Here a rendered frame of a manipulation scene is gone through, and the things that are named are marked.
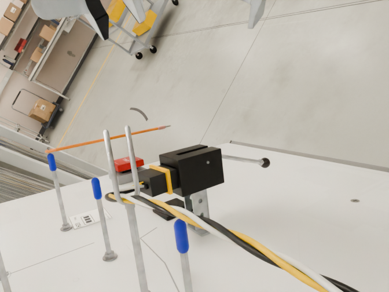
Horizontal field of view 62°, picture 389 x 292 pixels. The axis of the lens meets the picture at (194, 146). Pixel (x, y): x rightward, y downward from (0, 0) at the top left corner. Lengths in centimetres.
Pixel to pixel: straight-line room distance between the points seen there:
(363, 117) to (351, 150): 17
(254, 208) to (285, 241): 9
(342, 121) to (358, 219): 138
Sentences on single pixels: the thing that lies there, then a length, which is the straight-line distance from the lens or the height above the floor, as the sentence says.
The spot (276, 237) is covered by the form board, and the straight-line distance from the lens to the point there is 35.
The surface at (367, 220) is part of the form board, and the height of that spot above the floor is 100.
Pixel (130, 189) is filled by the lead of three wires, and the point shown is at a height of 121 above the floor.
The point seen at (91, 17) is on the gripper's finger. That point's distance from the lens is 36.
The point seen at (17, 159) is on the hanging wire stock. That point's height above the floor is 122.
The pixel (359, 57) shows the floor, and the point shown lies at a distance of 195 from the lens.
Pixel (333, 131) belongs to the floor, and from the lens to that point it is 176.
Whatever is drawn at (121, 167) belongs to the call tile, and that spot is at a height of 112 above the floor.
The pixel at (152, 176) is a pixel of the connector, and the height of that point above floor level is 120.
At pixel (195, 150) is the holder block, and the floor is 115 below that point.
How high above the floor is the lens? 135
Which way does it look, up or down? 32 degrees down
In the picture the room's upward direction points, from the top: 60 degrees counter-clockwise
